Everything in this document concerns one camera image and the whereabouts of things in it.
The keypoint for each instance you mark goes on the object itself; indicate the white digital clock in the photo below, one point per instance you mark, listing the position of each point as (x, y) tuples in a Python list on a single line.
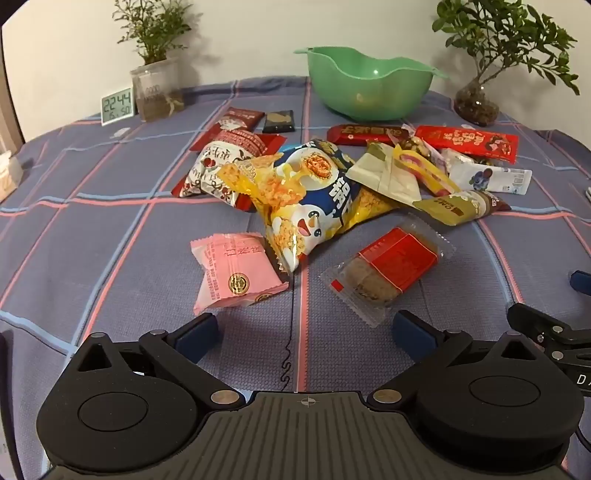
[(117, 107)]

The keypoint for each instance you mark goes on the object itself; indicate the red packet with cartoon figures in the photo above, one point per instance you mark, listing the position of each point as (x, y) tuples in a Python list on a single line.
[(466, 141)]

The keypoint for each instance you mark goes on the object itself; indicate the clear packet of nuts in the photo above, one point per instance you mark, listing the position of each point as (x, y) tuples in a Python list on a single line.
[(415, 146)]

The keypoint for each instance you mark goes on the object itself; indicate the white packet with blue figure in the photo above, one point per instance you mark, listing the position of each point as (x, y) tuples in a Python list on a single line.
[(489, 180)]

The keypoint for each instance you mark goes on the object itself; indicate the red and white snack bag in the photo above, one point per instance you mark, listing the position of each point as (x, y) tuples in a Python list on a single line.
[(217, 161)]

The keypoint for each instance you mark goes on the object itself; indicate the clear cake packet red label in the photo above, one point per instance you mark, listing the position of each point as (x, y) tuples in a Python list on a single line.
[(392, 263)]

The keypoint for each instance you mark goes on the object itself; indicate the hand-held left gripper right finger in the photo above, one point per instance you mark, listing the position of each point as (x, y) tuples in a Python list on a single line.
[(413, 337)]

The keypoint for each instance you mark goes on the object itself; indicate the green plastic bowl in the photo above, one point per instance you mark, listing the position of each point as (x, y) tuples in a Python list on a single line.
[(369, 87)]

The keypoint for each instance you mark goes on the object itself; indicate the long red snack bar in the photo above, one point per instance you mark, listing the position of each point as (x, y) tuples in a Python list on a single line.
[(360, 134)]

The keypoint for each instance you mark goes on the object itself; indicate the plant in clear plastic cup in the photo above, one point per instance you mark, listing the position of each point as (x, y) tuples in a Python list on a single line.
[(154, 92)]

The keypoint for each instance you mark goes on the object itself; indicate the gold and brown snack packet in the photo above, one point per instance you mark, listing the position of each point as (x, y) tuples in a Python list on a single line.
[(461, 205)]

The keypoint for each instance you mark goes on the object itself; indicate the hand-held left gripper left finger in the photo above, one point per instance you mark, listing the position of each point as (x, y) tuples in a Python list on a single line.
[(198, 337)]

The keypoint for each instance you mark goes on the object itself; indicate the dark red drink sachet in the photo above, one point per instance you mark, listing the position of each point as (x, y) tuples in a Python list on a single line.
[(240, 119)]

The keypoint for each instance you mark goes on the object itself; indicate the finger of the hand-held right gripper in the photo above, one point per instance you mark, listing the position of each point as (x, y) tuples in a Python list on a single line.
[(582, 282), (549, 334)]

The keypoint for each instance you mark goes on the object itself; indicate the black sachet with gold print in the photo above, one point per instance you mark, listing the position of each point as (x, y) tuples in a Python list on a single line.
[(279, 121)]

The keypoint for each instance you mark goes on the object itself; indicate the beige box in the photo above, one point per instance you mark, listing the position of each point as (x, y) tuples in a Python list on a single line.
[(9, 175)]

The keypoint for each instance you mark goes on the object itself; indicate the yellow and pink snack packet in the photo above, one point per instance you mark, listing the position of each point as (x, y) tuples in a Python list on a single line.
[(427, 173)]

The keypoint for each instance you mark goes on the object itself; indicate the cream paper snack packet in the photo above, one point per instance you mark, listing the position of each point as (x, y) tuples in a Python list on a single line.
[(383, 177)]

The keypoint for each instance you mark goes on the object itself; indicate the leafy plant in glass vase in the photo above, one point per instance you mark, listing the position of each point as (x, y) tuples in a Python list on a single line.
[(475, 108)]

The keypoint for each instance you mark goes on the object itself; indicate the large yellow snack bag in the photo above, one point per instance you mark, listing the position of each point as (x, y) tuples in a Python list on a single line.
[(300, 198)]

